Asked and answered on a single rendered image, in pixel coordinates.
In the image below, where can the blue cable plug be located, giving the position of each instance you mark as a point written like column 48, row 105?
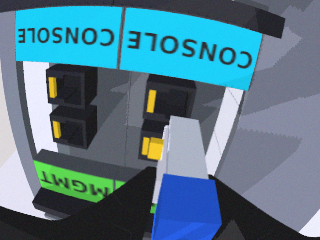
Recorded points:
column 187, row 204

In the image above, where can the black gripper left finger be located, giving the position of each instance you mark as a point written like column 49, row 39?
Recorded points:
column 123, row 215

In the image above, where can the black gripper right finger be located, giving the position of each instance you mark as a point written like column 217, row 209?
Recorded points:
column 241, row 220

